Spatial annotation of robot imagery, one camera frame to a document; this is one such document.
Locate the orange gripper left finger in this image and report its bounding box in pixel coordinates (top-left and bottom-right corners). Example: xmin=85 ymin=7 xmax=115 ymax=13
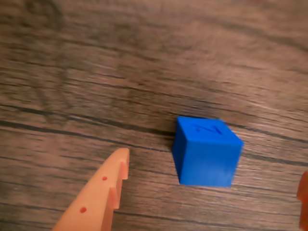
xmin=51 ymin=148 xmax=130 ymax=231

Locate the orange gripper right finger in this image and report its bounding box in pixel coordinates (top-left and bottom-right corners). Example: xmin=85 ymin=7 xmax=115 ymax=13
xmin=296 ymin=169 xmax=308 ymax=229

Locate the blue cube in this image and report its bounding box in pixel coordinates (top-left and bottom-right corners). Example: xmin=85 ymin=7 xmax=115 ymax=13
xmin=172 ymin=116 xmax=245 ymax=188

